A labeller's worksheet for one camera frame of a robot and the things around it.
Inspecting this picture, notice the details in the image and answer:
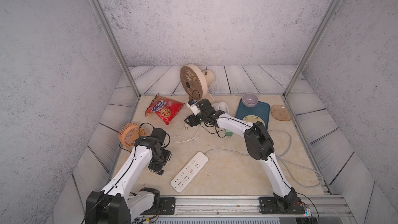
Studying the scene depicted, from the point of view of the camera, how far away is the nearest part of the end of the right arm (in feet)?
2.51

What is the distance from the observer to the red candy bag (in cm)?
104

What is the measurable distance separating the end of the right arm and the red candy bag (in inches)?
6.1
